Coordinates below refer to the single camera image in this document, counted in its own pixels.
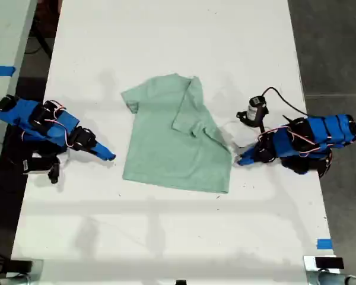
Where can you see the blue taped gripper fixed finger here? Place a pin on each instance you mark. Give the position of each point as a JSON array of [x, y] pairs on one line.
[[246, 161], [105, 151]]

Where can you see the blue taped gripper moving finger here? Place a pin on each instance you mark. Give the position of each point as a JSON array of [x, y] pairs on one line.
[[102, 157], [249, 150]]

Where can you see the pale green t-shirt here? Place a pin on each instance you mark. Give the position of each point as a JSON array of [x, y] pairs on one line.
[[172, 154]]

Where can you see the blue and black robot arm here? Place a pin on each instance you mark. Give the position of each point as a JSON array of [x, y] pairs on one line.
[[317, 133], [32, 118]]

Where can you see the long blue tape strip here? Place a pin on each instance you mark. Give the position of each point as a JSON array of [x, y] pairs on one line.
[[1, 71]]

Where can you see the small blue tape square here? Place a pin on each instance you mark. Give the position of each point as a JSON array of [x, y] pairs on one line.
[[324, 244]]

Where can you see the white mounting plate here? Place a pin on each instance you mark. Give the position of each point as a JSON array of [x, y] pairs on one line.
[[309, 262]]

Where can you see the pale grey side table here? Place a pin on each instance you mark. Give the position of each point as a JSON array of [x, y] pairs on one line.
[[3, 44]]

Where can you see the small black box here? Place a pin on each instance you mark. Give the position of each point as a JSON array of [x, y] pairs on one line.
[[329, 262], [20, 266]]

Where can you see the small black clamp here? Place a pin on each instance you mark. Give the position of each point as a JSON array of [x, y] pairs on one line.
[[181, 282]]

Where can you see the grey metal pipe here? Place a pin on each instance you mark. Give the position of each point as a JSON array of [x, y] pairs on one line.
[[12, 279], [335, 279]]

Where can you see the black camera box with white label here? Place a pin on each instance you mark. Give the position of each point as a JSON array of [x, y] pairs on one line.
[[255, 110], [37, 164]]

